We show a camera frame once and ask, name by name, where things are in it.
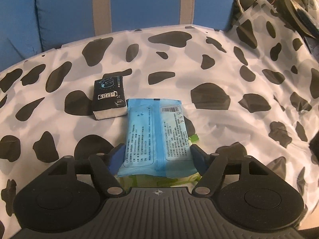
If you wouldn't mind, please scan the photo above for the green wet wipes pack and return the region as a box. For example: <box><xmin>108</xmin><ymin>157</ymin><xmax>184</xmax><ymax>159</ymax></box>
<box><xmin>117</xmin><ymin>132</ymin><xmax>199</xmax><ymax>187</ymax></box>

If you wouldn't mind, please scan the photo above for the blue wet wipes pack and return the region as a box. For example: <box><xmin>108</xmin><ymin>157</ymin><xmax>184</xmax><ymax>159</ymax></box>
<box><xmin>117</xmin><ymin>99</ymin><xmax>197</xmax><ymax>178</ymax></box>

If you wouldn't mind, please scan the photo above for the black tissue pack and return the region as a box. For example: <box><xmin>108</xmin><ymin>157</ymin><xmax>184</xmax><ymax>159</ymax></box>
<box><xmin>92</xmin><ymin>76</ymin><xmax>128</xmax><ymax>120</ymax></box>

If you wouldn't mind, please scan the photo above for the cow print bed sheet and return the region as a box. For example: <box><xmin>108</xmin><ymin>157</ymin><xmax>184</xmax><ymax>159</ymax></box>
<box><xmin>0</xmin><ymin>0</ymin><xmax>319</xmax><ymax>237</ymax></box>

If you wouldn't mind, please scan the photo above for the blue striped cushion left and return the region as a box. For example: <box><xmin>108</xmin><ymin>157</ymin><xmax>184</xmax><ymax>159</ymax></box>
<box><xmin>1</xmin><ymin>0</ymin><xmax>42</xmax><ymax>70</ymax></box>

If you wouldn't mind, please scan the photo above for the blue striped cushion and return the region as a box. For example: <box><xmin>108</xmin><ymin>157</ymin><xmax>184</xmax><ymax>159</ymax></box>
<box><xmin>36</xmin><ymin>0</ymin><xmax>234</xmax><ymax>50</ymax></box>
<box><xmin>1</xmin><ymin>0</ymin><xmax>42</xmax><ymax>70</ymax></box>

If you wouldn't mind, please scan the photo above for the blue striped cushion right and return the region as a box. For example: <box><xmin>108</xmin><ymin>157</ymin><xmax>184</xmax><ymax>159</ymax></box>
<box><xmin>36</xmin><ymin>0</ymin><xmax>234</xmax><ymax>50</ymax></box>

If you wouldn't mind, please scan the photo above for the clutter pile of bags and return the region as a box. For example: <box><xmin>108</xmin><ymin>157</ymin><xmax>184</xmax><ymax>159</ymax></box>
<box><xmin>231</xmin><ymin>0</ymin><xmax>318</xmax><ymax>59</ymax></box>

